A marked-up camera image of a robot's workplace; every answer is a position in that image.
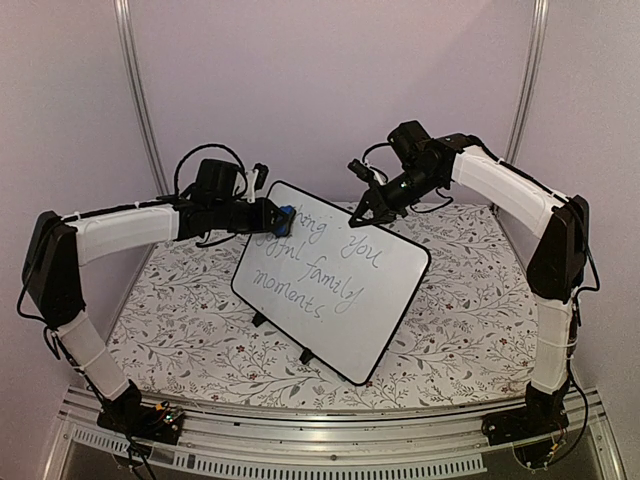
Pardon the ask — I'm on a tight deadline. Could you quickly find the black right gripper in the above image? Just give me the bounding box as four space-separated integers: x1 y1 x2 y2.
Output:
348 165 443 229

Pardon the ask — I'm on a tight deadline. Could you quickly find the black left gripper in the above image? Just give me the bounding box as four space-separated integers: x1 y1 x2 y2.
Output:
213 198 289 236

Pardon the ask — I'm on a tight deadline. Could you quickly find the blue whiteboard eraser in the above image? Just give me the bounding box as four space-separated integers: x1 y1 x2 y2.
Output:
273 205 296 238

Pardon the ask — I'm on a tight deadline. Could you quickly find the white whiteboard black frame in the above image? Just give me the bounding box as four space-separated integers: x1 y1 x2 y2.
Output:
231 181 431 386

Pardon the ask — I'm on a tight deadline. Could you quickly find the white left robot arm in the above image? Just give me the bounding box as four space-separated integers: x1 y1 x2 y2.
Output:
16 159 296 434

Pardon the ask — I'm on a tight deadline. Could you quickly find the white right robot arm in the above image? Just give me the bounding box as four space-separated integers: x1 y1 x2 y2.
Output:
348 120 590 436

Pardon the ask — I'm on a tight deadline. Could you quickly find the floral patterned table mat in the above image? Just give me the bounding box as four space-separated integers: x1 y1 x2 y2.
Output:
108 204 537 410

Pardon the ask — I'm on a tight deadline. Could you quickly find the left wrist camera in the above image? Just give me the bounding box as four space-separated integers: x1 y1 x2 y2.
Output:
252 163 269 190

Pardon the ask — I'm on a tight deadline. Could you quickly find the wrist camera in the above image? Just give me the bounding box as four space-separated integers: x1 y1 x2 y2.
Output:
347 159 375 183
252 163 269 190

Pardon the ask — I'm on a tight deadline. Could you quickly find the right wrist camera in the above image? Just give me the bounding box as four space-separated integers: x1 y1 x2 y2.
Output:
347 159 375 183

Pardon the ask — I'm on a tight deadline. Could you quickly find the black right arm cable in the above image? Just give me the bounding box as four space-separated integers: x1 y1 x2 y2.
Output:
359 142 396 166

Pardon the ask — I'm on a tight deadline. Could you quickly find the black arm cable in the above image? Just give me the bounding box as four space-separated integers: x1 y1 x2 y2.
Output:
359 142 396 166
173 143 249 196

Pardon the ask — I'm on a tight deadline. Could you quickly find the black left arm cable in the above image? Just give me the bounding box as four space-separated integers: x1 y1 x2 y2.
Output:
173 143 249 196

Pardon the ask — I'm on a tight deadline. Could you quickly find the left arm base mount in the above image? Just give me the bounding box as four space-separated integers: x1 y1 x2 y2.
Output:
97 396 184 445

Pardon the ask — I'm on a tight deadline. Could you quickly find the left aluminium frame post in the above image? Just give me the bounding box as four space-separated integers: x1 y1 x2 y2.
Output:
113 0 169 195

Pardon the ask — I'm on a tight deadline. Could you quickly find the aluminium frame post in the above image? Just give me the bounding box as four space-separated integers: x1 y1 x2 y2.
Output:
113 0 169 195
505 0 549 165

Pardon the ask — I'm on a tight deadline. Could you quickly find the right aluminium frame post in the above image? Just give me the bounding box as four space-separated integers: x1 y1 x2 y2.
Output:
505 0 549 165

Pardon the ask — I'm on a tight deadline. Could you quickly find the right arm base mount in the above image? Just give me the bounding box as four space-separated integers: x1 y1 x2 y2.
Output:
481 394 569 446

